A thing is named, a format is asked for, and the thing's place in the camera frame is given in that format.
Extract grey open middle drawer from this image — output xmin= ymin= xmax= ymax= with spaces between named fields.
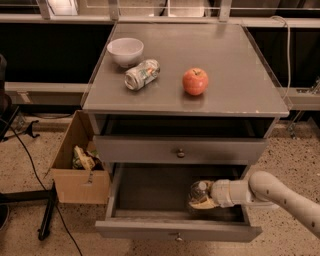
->
xmin=96 ymin=163 xmax=262 ymax=242

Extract white hanging cable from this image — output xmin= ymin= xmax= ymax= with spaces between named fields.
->
xmin=269 ymin=15 xmax=293 ymax=101

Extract red apple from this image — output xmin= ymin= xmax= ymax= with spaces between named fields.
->
xmin=182 ymin=68 xmax=209 ymax=96

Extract grey drawer cabinet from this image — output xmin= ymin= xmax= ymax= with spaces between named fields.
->
xmin=81 ymin=22 xmax=290 ymax=167

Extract cardboard box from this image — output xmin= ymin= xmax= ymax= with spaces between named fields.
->
xmin=50 ymin=111 xmax=110 ymax=204

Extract black floor cable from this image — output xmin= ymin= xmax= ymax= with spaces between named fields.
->
xmin=0 ymin=117 xmax=84 ymax=256

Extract grey upper drawer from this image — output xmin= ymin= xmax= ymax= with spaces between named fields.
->
xmin=93 ymin=136 xmax=267 ymax=165

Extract crushed soda can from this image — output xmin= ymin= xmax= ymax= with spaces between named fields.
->
xmin=124 ymin=59 xmax=160 ymax=91

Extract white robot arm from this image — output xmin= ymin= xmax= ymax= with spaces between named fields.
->
xmin=188 ymin=171 xmax=320 ymax=238

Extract clear plastic water bottle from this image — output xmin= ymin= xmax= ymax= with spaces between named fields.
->
xmin=188 ymin=181 xmax=212 ymax=210

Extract black stand base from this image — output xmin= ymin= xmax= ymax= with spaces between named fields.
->
xmin=0 ymin=185 xmax=57 ymax=241

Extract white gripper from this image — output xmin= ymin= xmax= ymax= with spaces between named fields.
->
xmin=189 ymin=180 xmax=234 ymax=210

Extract snack bags in box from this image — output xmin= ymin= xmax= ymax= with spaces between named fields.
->
xmin=72 ymin=146 xmax=103 ymax=171

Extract white ceramic bowl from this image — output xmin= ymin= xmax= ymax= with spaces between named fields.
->
xmin=107 ymin=38 xmax=144 ymax=68

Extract metal railing frame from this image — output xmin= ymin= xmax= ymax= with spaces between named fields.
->
xmin=0 ymin=0 xmax=320 ymax=28

